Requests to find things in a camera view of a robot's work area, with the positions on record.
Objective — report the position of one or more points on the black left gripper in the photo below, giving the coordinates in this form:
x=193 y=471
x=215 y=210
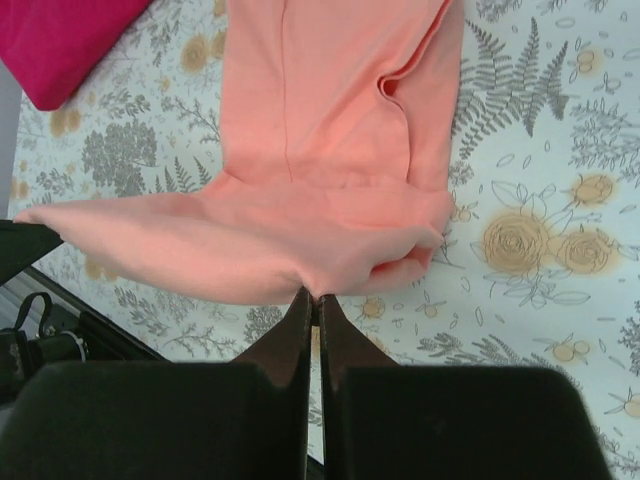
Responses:
x=20 y=246

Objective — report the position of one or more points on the salmon pink t-shirt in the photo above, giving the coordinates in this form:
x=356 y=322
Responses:
x=335 y=131

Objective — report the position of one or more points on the floral patterned table mat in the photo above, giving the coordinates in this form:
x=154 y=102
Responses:
x=540 y=260

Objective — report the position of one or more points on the folded crimson red t-shirt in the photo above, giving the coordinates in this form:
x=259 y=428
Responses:
x=51 y=46

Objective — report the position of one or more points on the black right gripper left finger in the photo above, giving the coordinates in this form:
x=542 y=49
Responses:
x=243 y=419

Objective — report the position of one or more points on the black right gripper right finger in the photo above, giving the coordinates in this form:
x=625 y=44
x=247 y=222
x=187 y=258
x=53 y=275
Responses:
x=383 y=420

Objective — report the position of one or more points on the aluminium front frame rail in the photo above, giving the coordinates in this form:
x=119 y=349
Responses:
x=104 y=338

